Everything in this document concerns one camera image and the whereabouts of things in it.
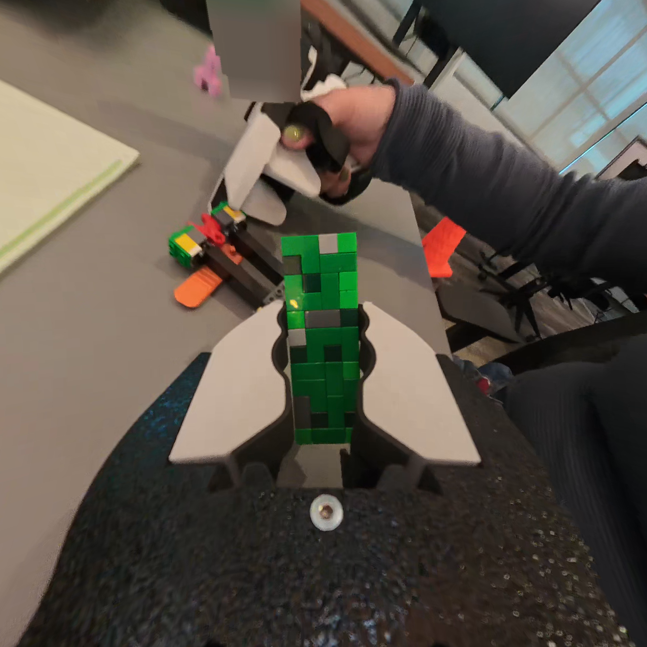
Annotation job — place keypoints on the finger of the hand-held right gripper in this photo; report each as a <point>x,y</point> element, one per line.
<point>250,151</point>
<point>290,174</point>

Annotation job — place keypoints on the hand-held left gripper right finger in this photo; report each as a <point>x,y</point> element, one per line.
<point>414,399</point>

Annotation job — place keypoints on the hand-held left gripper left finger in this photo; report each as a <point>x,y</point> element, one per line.
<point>232,394</point>

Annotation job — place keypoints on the green brick block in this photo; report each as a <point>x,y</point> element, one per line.
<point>323,364</point>

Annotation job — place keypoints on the black brick model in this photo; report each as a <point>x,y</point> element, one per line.
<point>247,263</point>

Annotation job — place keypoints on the person's right forearm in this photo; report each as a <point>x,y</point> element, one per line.
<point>505,192</point>

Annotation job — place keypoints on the grey desk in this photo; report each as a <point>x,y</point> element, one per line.
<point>101,354</point>

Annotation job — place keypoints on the person's right hand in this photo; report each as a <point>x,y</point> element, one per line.
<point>356,124</point>

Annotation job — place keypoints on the person's colourful shoe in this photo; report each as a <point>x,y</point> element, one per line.
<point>485,376</point>

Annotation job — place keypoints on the pink toy figure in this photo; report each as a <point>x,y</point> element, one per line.
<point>208,71</point>

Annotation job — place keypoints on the wooden table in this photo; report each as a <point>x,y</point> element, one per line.
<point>354,35</point>

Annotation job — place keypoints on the orange brick separator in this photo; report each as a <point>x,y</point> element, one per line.
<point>197,288</point>

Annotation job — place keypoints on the red chair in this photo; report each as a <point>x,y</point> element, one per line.
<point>442,245</point>

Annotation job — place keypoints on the black office chair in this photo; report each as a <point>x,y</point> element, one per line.
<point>530,293</point>

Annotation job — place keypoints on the person's leg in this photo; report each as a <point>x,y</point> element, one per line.
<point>581,455</point>

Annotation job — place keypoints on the black television screen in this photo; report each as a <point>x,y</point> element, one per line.
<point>505,40</point>

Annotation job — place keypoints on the instruction booklet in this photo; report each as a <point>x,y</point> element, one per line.
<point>50,172</point>

